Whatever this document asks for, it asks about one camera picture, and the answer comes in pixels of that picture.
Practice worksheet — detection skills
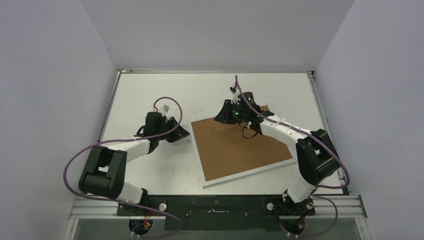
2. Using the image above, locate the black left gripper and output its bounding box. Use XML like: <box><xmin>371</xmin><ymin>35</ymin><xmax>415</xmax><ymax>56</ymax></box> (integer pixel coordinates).
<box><xmin>156</xmin><ymin>117</ymin><xmax>190</xmax><ymax>143</ymax></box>

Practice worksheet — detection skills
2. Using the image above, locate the white picture frame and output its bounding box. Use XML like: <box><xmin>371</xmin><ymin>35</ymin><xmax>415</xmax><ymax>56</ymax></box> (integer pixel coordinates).
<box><xmin>187</xmin><ymin>114</ymin><xmax>297</xmax><ymax>189</ymax></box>

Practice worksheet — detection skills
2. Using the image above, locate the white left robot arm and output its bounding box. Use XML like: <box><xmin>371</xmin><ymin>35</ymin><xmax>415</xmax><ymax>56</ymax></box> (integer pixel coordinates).
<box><xmin>78</xmin><ymin>111</ymin><xmax>190</xmax><ymax>216</ymax></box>

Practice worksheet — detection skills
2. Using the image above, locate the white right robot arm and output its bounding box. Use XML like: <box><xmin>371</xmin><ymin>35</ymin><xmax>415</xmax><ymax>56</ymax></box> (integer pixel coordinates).
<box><xmin>214</xmin><ymin>92</ymin><xmax>341</xmax><ymax>215</ymax></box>

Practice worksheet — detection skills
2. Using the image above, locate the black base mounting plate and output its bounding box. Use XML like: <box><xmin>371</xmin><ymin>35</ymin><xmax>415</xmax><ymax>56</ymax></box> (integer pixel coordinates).
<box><xmin>115</xmin><ymin>194</ymin><xmax>316</xmax><ymax>232</ymax></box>

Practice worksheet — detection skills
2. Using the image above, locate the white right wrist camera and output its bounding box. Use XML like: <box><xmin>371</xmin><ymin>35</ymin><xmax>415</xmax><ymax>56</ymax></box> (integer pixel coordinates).
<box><xmin>230</xmin><ymin>85</ymin><xmax>240</xmax><ymax>104</ymax></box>

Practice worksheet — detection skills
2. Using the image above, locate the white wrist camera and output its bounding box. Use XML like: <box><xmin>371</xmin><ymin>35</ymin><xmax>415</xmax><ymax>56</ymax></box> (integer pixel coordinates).
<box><xmin>153</xmin><ymin>104</ymin><xmax>170</xmax><ymax>117</ymax></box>
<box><xmin>230</xmin><ymin>85</ymin><xmax>240</xmax><ymax>104</ymax></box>

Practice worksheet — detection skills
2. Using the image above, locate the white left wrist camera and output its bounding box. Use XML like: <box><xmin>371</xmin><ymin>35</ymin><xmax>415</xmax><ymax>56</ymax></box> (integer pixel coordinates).
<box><xmin>153</xmin><ymin>104</ymin><xmax>170</xmax><ymax>117</ymax></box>

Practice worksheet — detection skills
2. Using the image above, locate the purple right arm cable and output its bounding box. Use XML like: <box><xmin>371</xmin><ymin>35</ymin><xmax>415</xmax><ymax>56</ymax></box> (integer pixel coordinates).
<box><xmin>229</xmin><ymin>74</ymin><xmax>351</xmax><ymax>239</ymax></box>

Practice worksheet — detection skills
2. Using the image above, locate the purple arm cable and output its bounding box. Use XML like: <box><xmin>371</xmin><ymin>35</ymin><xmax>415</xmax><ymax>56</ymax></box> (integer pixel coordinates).
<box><xmin>229</xmin><ymin>74</ymin><xmax>351</xmax><ymax>239</ymax></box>
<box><xmin>62</xmin><ymin>96</ymin><xmax>185</xmax><ymax>240</ymax></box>

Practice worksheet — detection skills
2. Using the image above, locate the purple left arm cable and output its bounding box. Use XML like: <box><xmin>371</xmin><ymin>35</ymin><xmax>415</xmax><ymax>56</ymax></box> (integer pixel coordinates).
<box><xmin>62</xmin><ymin>96</ymin><xmax>185</xmax><ymax>240</ymax></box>

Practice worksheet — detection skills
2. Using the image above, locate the aluminium table front rail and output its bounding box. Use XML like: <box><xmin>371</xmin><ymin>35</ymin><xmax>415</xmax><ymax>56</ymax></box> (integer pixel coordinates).
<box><xmin>69</xmin><ymin>195</ymin><xmax>368</xmax><ymax>220</ymax></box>

